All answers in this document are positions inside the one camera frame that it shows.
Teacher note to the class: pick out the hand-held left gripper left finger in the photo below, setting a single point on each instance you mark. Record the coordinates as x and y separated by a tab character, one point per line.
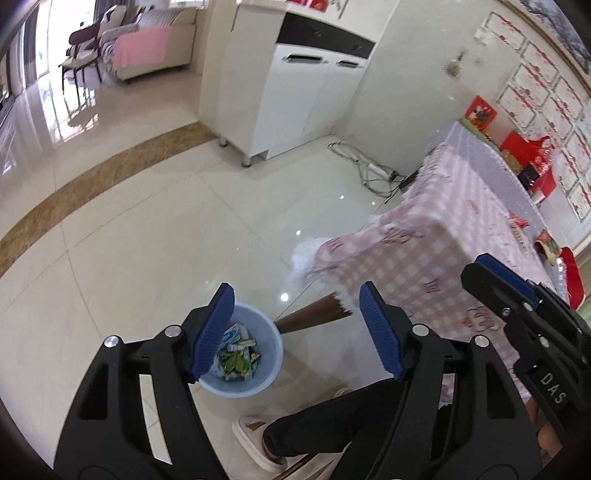
210	332

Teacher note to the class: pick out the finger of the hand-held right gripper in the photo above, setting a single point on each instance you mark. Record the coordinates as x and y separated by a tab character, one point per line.
508	274
489	290

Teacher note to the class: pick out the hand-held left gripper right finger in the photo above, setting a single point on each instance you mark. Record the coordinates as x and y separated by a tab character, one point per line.
381	332

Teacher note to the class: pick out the snack wrappers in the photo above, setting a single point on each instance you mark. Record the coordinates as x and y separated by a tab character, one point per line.
235	337

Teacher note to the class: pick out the light blue plastic bin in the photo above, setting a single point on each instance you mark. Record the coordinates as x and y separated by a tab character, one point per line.
268	360

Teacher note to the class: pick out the person's right hand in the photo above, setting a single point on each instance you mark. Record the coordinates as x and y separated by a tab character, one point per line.
547	434

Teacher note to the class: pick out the small green white packet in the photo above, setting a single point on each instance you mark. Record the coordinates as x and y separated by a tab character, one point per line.
247	344

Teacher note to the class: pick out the red green snack packet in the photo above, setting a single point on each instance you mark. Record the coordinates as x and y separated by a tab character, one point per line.
548	244

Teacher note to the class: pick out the small red snack packet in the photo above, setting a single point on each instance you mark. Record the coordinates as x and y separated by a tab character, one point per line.
519	222

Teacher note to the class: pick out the brown wooden table leg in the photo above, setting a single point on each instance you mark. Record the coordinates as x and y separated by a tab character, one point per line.
314	316

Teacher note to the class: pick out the pink checked tablecloth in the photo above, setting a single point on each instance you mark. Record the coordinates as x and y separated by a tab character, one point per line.
438	240

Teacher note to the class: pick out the person's leg black trousers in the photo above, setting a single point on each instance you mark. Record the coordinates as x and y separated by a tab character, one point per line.
332	420

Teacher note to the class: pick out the white slipper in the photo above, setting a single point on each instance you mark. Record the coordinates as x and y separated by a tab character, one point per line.
251	438

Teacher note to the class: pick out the gold framed blossom painting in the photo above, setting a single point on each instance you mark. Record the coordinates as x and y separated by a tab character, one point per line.
563	27

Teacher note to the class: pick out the white cabinet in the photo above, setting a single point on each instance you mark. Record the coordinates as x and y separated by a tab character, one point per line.
286	78

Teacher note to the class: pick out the beige sofa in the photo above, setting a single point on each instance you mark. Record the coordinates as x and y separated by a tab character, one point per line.
175	41

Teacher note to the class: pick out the pink blanket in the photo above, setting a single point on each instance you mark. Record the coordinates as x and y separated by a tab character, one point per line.
143	46

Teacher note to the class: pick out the dark wooden chair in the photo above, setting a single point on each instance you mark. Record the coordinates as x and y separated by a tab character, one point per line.
81	50

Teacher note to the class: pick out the group of wall certificates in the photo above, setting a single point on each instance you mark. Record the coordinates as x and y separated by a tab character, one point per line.
554	106

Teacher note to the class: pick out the wall hook ornament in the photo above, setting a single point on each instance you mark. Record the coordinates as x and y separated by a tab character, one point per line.
453	65

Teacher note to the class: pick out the white wall switch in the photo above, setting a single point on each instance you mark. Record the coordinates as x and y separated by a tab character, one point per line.
483	37

